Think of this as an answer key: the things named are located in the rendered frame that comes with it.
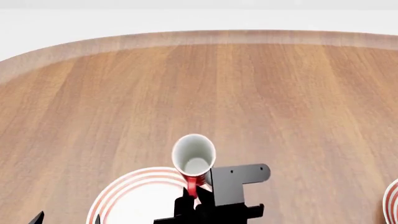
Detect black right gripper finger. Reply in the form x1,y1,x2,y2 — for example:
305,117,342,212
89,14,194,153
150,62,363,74
195,185,216,208
174,186,196,212

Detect white plate red rings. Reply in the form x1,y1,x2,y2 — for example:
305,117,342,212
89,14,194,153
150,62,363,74
381,179,398,224
86,166,215,224

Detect red mug white inside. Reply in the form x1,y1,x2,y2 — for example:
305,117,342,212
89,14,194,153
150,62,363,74
171,133,217,200

